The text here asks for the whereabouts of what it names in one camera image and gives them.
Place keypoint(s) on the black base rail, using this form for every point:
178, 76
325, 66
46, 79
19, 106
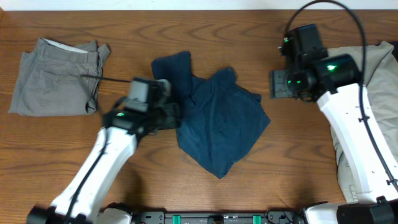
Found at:
202, 217

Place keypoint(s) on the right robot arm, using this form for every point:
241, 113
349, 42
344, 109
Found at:
335, 85

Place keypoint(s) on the dark blue shorts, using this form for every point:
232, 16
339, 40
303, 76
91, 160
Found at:
221, 121

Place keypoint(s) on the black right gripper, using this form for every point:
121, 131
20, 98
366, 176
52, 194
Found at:
278, 83

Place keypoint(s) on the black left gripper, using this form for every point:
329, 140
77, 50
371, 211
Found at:
170, 116

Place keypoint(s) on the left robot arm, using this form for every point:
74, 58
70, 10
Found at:
124, 125

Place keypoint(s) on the folded grey trousers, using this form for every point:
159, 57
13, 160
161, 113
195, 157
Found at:
59, 80

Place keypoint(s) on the beige garment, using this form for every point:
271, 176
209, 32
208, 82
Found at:
381, 82

